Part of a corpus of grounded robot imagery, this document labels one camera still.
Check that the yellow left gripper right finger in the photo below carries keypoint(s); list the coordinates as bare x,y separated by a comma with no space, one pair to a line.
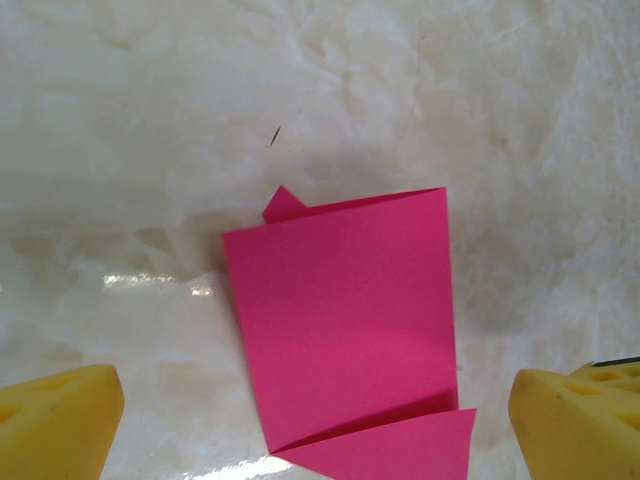
575,430

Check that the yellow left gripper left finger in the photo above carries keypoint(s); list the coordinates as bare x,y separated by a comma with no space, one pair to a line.
50,430

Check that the pink paper sheet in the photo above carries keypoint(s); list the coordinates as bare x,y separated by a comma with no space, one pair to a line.
345,325

